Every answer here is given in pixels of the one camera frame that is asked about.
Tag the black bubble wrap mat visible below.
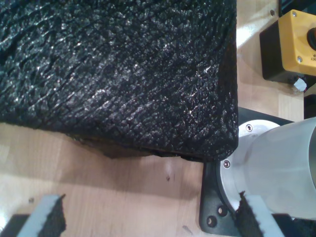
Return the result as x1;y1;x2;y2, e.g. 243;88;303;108
0;0;239;163

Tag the yellow emergency stop box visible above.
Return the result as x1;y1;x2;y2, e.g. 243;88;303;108
259;9;316;83

